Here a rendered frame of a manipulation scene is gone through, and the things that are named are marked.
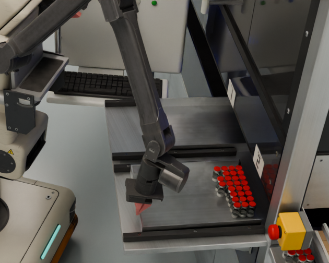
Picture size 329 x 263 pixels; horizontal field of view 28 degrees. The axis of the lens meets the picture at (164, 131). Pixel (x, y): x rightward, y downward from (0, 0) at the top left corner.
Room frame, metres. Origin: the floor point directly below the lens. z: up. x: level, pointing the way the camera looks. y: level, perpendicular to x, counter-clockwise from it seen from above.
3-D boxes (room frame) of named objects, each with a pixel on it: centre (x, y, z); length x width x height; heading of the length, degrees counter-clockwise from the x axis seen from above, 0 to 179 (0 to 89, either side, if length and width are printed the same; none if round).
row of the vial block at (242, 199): (1.44, -0.23, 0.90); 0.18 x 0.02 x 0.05; 13
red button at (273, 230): (1.20, -0.31, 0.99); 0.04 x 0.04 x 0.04; 12
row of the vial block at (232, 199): (1.43, -0.21, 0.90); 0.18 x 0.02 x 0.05; 13
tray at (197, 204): (1.41, -0.10, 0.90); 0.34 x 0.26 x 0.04; 103
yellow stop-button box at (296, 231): (1.21, -0.36, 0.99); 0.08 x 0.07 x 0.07; 102
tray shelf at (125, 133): (1.58, -0.09, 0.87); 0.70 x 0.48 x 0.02; 12
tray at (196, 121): (1.76, -0.12, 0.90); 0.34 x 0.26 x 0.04; 102
